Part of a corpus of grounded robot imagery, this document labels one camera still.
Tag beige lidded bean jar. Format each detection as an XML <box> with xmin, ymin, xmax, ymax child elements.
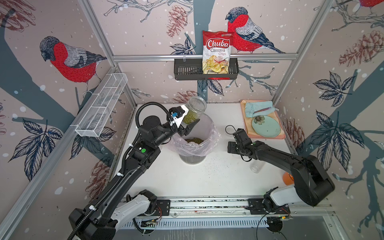
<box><xmin>183</xmin><ymin>96</ymin><xmax>207</xmax><ymax>125</ymax></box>

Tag tall clear bean jar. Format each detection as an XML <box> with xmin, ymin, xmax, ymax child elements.
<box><xmin>250</xmin><ymin>161</ymin><xmax>264</xmax><ymax>174</ymax></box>

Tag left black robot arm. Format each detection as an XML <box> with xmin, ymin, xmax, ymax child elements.
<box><xmin>68</xmin><ymin>102</ymin><xmax>197</xmax><ymax>240</ymax></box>

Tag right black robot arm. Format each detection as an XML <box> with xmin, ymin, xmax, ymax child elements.
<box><xmin>228</xmin><ymin>129</ymin><xmax>336</xmax><ymax>213</ymax></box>

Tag mung beans in bin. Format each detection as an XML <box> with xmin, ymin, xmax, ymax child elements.
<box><xmin>185</xmin><ymin>138</ymin><xmax>204</xmax><ymax>145</ymax></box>

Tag mesh waste bin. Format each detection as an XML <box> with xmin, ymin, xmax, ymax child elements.
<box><xmin>173</xmin><ymin>112</ymin><xmax>215</xmax><ymax>165</ymax></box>

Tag teal plate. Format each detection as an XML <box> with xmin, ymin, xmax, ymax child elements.
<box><xmin>252</xmin><ymin>115</ymin><xmax>281</xmax><ymax>138</ymax></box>

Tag teal folded cloth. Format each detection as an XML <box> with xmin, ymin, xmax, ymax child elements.
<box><xmin>245</xmin><ymin>101</ymin><xmax>277</xmax><ymax>118</ymax></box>

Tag iridescent pink utensil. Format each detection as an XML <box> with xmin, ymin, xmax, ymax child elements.
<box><xmin>254</xmin><ymin>107</ymin><xmax>271</xmax><ymax>114</ymax></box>

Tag orange mug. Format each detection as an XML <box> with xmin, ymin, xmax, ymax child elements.
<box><xmin>283</xmin><ymin>172</ymin><xmax>295</xmax><ymax>186</ymax></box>

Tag red Chuba chips bag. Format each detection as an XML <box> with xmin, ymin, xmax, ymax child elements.
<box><xmin>202</xmin><ymin>31</ymin><xmax>233</xmax><ymax>75</ymax></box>

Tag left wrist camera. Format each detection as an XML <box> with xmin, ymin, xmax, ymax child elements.
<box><xmin>169</xmin><ymin>105</ymin><xmax>189</xmax><ymax>128</ymax></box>

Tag black wall basket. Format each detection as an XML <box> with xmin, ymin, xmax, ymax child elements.
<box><xmin>174</xmin><ymin>58</ymin><xmax>239</xmax><ymax>81</ymax></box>

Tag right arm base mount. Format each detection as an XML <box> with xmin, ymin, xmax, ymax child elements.
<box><xmin>246</xmin><ymin>198</ymin><xmax>291</xmax><ymax>215</ymax></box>

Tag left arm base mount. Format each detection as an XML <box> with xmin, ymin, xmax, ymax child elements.
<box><xmin>139</xmin><ymin>200</ymin><xmax>171</xmax><ymax>218</ymax></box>

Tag white wire mesh shelf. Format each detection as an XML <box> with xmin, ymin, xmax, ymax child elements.
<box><xmin>75</xmin><ymin>73</ymin><xmax>128</xmax><ymax>138</ymax></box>

